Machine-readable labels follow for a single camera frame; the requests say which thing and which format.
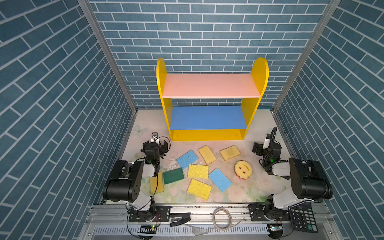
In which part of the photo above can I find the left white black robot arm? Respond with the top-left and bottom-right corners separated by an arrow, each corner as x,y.
102,139 -> 171,223

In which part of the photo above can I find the yellow shelf with coloured boards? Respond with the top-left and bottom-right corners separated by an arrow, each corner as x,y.
157,58 -> 269,142

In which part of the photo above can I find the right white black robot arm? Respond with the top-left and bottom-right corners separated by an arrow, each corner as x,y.
248,140 -> 333,222

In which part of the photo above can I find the black stapler on rail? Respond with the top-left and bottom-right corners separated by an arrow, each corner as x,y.
170,213 -> 191,227

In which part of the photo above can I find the green scouring pad sponge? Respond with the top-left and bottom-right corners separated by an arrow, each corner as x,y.
163,168 -> 184,185

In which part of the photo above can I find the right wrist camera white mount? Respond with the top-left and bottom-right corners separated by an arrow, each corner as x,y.
263,138 -> 270,149

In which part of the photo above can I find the black corrugated cable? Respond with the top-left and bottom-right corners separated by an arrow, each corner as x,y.
268,126 -> 278,145

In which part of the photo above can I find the yellow sponge far left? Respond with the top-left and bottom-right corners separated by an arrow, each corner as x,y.
150,171 -> 164,195

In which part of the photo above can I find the black desk calculator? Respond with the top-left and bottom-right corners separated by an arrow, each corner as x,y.
289,202 -> 318,233

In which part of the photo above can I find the blue sponge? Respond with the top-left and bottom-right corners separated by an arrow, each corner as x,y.
177,150 -> 199,170
209,168 -> 232,193

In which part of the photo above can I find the aluminium front rail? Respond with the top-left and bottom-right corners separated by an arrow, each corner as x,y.
80,203 -> 342,240

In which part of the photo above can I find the yellow smiley face sponge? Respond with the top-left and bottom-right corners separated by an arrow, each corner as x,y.
234,161 -> 253,180

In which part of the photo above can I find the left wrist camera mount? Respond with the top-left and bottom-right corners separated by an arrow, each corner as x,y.
151,132 -> 159,144

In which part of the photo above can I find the pale yellow orange-backed sponge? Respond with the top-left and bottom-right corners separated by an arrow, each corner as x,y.
220,146 -> 241,161

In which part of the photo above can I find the bright yellow sponge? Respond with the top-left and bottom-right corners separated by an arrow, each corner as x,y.
188,165 -> 209,179
187,179 -> 212,201

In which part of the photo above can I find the bright yellow sponge upper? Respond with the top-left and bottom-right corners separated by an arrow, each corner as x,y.
188,165 -> 209,179

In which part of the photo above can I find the bright yellow sponge lower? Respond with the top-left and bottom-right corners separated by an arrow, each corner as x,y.
187,179 -> 212,201

